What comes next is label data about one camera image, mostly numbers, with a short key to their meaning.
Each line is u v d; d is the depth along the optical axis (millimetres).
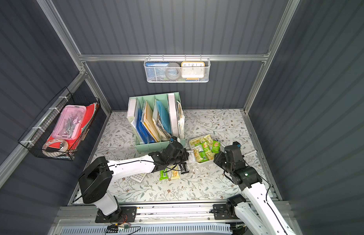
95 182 443
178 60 889
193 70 889
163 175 851
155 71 833
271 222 416
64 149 657
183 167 870
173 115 866
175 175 859
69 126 718
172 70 872
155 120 850
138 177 846
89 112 780
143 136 892
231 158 582
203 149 960
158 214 754
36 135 619
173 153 649
